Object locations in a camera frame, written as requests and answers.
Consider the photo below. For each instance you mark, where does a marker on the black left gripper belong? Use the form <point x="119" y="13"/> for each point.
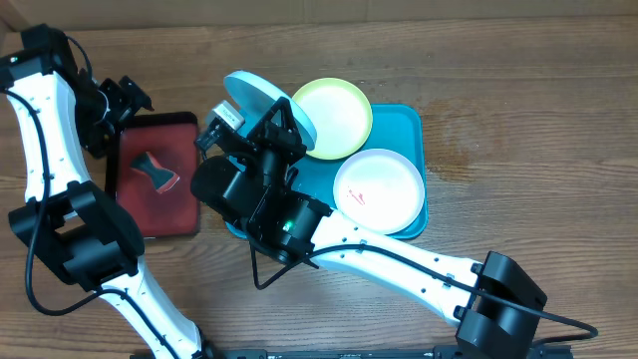
<point x="129" y="101"/>

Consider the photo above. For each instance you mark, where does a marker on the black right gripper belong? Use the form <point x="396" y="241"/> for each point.
<point x="273" y="142"/>

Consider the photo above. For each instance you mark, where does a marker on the light blue plate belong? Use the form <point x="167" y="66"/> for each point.
<point x="255" y="95"/>

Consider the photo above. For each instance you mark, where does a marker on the black and pink sponge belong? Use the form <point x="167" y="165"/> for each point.
<point x="161" y="178"/>

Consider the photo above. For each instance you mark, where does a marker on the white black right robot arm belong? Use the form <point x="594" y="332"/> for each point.
<point x="493" y="304"/>

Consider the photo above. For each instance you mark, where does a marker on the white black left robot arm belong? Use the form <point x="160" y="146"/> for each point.
<point x="81" y="244"/>

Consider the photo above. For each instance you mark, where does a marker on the dark red-lined small tray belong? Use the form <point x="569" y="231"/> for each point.
<point x="170" y="139"/>

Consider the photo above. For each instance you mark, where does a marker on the yellow-green plate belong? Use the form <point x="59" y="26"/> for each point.
<point x="341" y="114"/>

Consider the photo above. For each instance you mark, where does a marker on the white pink plate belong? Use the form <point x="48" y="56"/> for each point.
<point x="380" y="190"/>

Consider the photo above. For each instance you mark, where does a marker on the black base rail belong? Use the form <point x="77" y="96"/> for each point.
<point x="438" y="352"/>

